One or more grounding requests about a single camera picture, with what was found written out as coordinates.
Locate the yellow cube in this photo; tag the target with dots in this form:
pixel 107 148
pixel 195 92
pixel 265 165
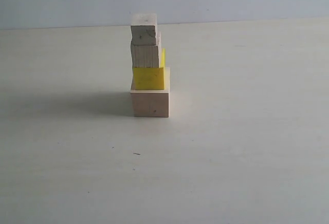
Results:
pixel 151 78

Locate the small wooden cube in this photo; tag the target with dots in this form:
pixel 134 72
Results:
pixel 144 29

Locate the large wooden cube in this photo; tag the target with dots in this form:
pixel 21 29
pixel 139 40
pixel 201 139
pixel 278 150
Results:
pixel 152 103

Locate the medium wooden cube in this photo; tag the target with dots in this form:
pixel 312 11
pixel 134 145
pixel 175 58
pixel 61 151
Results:
pixel 147 56

